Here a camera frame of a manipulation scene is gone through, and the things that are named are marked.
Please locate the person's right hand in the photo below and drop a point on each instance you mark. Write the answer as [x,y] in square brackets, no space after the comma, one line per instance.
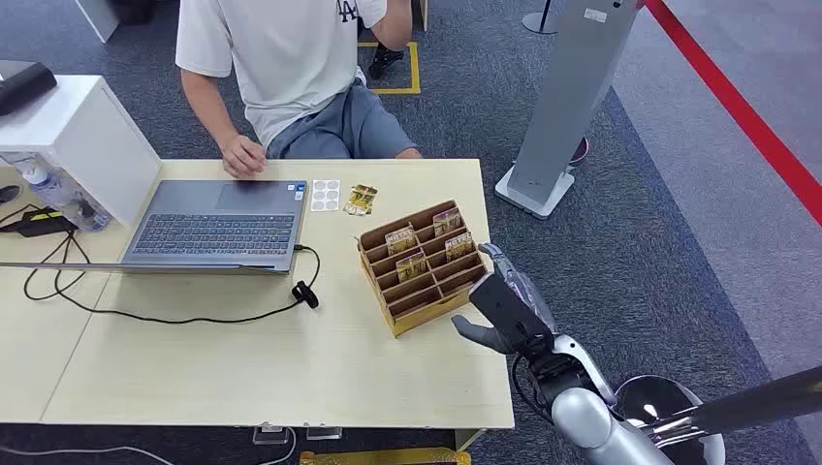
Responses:
[244,157]

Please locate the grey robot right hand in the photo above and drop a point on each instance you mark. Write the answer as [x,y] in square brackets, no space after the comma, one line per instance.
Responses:
[520,279]

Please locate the gold card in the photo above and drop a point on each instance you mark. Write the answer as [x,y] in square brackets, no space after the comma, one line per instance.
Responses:
[458,246]
[447,221]
[361,199]
[411,266]
[401,239]

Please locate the person's right forearm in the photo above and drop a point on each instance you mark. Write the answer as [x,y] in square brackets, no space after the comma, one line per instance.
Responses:
[208,109]

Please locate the person's left forearm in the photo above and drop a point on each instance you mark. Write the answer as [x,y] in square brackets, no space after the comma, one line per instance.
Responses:
[393,22]

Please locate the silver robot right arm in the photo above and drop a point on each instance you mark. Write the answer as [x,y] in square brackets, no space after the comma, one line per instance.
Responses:
[591,423]

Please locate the wooden slotted card holder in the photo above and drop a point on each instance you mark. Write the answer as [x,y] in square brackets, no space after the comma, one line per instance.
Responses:
[417,301]

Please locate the person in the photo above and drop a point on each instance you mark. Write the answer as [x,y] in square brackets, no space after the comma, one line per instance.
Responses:
[289,58]

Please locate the grey laptop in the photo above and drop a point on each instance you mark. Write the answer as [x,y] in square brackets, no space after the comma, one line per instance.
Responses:
[218,234]

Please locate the white round sticker sheet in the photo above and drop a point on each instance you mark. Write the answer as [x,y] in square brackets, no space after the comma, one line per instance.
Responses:
[325,195]

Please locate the dark red round object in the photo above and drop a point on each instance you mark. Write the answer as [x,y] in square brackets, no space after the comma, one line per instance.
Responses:
[580,151]

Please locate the white cabinet box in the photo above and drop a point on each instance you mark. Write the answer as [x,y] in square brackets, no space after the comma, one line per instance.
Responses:
[77,141]

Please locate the clear plastic water bottle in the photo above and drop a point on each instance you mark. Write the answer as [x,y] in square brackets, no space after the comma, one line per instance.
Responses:
[61,196]

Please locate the grey kiosk stand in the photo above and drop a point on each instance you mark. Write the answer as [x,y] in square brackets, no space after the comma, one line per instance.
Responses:
[571,96]

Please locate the white furniture panel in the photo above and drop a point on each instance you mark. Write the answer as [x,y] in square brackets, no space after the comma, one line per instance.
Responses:
[96,16]

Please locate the black power adapter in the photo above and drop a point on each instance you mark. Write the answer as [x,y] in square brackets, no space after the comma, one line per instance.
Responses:
[38,223]

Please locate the pale wooden furniture edge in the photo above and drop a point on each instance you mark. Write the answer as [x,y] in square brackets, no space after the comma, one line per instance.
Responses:
[420,13]

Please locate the black oblong device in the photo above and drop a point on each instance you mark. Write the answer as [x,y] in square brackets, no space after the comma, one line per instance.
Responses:
[24,86]

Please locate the round stanchion base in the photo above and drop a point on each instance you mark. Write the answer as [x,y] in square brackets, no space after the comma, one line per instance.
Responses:
[539,22]

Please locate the red barrier belt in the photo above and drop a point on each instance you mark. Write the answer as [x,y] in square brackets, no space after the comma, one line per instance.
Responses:
[738,109]

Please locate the clear desk bracket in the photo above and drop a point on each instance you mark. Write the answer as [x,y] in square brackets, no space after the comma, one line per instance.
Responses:
[324,433]
[271,435]

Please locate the chrome stanchion post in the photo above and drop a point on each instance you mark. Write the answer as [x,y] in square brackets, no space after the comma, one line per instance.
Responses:
[758,404]

